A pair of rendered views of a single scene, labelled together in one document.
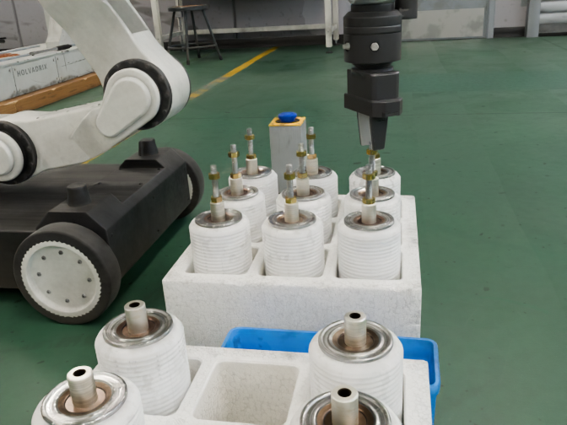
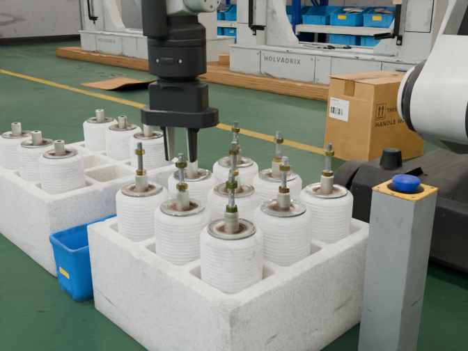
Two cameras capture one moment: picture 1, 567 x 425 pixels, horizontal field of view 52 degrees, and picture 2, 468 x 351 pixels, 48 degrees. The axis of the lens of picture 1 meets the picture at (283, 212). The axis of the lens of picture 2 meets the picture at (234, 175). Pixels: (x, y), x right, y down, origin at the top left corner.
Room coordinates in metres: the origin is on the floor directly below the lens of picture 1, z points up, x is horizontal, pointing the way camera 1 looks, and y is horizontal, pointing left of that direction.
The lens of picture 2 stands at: (1.46, -0.77, 0.58)
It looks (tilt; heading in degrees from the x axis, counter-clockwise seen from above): 19 degrees down; 125
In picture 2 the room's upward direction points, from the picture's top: straight up
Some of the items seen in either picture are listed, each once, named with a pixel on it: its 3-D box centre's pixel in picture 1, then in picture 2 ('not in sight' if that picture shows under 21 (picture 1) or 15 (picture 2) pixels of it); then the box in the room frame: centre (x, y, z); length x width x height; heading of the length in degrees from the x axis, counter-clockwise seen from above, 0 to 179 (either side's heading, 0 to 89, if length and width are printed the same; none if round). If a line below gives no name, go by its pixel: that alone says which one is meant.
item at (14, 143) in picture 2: not in sight; (21, 168); (0.27, -0.02, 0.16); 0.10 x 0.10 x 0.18
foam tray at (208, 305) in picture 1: (307, 277); (234, 269); (0.95, -0.04, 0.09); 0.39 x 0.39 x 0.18; 78
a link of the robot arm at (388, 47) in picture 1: (370, 72); (179, 84); (0.93, -0.15, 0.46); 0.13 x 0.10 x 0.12; 21
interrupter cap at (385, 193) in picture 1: (372, 194); (182, 207); (0.93, -0.15, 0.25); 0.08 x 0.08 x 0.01
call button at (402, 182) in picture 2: (287, 118); (405, 184); (1.25, -0.02, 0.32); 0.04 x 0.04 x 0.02
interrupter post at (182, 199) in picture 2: (372, 186); (182, 200); (0.93, -0.15, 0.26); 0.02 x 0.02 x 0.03
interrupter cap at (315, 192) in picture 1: (303, 193); (234, 190); (0.95, -0.04, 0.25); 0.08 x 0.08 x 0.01
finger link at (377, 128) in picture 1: (379, 131); (166, 141); (0.91, -0.16, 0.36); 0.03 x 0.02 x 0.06; 111
